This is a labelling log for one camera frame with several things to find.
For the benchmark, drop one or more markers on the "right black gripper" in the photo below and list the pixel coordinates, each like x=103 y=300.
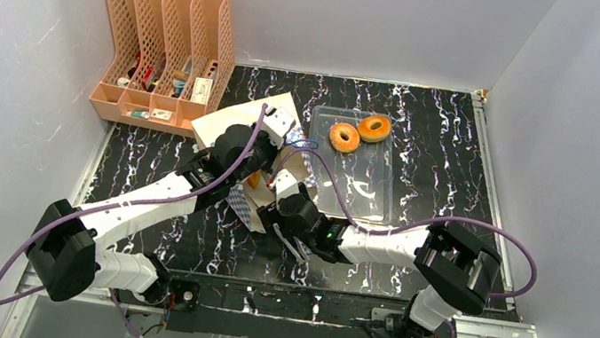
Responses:
x=271 y=210

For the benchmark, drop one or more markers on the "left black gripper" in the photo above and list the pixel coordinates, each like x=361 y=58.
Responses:
x=272 y=150

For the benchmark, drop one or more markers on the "blue checkered paper bag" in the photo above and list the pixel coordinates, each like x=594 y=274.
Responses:
x=243 y=200

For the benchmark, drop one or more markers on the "orange fake donut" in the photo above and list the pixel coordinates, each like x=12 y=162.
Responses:
x=375 y=128

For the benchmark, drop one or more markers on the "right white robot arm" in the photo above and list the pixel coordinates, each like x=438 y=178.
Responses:
x=459 y=267

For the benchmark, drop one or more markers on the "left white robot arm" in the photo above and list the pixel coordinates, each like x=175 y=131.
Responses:
x=70 y=248

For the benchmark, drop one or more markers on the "fake crusted bread slice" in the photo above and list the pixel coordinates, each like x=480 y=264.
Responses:
x=253 y=181

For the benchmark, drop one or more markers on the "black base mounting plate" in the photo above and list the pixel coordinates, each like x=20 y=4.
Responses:
x=261 y=309

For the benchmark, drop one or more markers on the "white stapler box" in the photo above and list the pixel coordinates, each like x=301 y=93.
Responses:
x=201 y=90

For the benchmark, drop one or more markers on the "small white card box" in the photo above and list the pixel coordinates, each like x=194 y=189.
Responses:
x=162 y=115

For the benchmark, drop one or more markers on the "green white glue tube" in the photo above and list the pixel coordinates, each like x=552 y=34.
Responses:
x=140 y=114

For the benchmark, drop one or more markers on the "peach plastic file organizer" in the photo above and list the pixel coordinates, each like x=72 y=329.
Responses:
x=181 y=40

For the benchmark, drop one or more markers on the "red small box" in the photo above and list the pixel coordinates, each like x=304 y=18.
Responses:
x=148 y=78

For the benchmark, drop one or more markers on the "white tape roll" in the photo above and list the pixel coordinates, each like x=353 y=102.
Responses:
x=123 y=82

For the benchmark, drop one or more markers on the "clear plastic tray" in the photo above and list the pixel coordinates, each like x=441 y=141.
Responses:
x=363 y=178

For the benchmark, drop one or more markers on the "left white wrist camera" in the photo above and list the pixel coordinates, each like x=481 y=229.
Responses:
x=277 y=123

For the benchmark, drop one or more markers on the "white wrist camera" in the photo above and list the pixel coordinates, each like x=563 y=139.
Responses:
x=277 y=123
x=285 y=184

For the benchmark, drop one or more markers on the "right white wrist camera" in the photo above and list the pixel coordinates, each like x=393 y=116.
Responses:
x=285 y=184

